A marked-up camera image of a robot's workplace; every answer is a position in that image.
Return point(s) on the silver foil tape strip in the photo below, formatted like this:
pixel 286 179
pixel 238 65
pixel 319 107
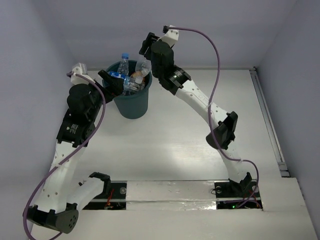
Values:
pixel 181 195

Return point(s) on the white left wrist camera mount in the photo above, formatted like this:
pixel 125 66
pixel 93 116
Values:
pixel 81 69

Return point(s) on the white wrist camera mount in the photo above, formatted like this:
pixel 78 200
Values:
pixel 171 35
pixel 81 69

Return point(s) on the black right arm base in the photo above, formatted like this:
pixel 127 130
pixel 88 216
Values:
pixel 231 195

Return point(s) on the aluminium rail right edge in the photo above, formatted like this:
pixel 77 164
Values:
pixel 283 169

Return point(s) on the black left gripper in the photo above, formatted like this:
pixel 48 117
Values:
pixel 107 85

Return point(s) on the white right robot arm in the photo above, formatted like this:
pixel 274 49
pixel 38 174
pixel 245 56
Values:
pixel 222 123

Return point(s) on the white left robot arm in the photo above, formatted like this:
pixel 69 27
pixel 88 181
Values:
pixel 52 204

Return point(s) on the dark green plastic bin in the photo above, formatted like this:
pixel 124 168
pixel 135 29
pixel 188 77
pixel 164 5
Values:
pixel 135 105

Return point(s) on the clear bottle blue cap label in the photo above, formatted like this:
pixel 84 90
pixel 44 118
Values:
pixel 123 67

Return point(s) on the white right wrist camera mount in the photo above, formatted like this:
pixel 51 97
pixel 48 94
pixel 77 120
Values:
pixel 171 35

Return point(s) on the orange juice bottle white cap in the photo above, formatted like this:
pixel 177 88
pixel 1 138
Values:
pixel 137 74

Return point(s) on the clear bottle dark blue label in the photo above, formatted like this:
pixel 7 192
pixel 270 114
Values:
pixel 130 84

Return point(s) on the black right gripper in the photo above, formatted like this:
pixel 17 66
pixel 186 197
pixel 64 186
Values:
pixel 151 38

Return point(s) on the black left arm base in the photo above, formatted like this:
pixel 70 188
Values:
pixel 115 200

